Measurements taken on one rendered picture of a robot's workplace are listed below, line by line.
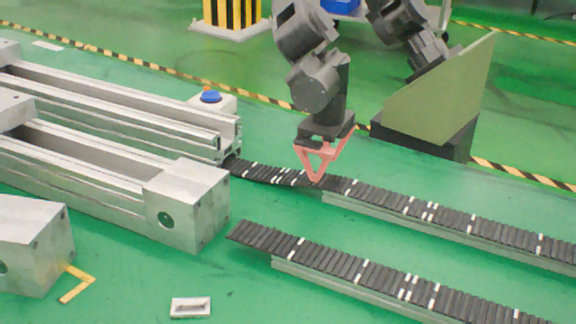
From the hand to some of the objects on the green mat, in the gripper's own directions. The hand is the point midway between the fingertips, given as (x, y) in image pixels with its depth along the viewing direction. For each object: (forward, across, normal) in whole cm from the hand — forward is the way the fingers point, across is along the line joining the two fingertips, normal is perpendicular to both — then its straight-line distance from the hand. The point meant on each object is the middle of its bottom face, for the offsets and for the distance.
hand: (323, 166), depth 93 cm
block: (+6, -18, +15) cm, 24 cm away
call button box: (+6, +13, +31) cm, 34 cm away
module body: (+6, -18, +59) cm, 62 cm away
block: (+6, -36, +30) cm, 47 cm away
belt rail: (+6, -1, -49) cm, 49 cm away
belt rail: (+6, -20, -49) cm, 53 cm away
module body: (+6, +1, +59) cm, 59 cm away
